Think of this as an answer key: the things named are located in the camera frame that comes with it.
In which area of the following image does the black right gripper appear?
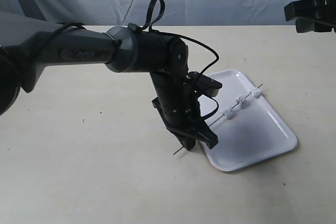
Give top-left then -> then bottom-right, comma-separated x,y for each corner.
284,0 -> 335,34

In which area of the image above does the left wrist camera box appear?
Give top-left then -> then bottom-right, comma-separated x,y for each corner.
188,71 -> 223,98

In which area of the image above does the white marshmallow piece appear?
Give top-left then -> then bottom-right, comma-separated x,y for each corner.
222,106 -> 235,120
236,94 -> 247,108
250,88 -> 261,98

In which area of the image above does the thin metal skewer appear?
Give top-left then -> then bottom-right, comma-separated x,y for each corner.
173,83 -> 263,155

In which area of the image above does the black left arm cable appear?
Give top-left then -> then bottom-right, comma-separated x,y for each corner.
141,0 -> 220,127

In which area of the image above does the white plastic tray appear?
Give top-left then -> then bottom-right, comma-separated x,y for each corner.
199,69 -> 298,172

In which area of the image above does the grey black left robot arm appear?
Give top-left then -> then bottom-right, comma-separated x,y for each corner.
1,23 -> 222,150

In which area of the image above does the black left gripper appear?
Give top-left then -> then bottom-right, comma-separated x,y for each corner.
150,70 -> 218,151

